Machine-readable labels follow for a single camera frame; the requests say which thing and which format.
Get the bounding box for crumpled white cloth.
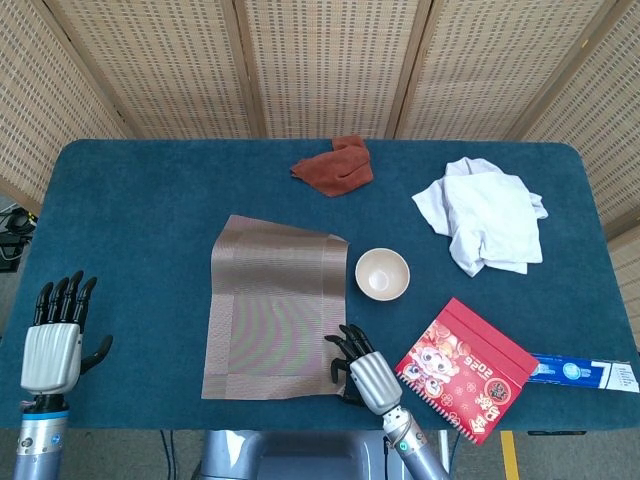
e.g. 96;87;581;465
411;156;550;278

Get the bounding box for woven wooden folding screen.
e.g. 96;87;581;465
0;0;640;321

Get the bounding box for grey blue robot torso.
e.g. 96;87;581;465
197;429;416;480

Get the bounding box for beige woven placemat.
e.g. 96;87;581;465
201;214;350;401

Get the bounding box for blue white toothpaste box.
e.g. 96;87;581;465
527;352;640;393

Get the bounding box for red spiral desk calendar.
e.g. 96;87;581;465
394;296;540;447

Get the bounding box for cream bowl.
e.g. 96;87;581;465
354;247;412;302

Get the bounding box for rust brown cloth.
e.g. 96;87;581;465
289;135;375;199

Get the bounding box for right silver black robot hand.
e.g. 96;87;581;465
324;323;404;416

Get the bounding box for black equipment with cables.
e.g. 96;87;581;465
0;207;39;274

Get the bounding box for blue plush table cover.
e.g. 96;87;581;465
0;138;640;432

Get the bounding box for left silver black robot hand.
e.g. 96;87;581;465
19;270;114;396

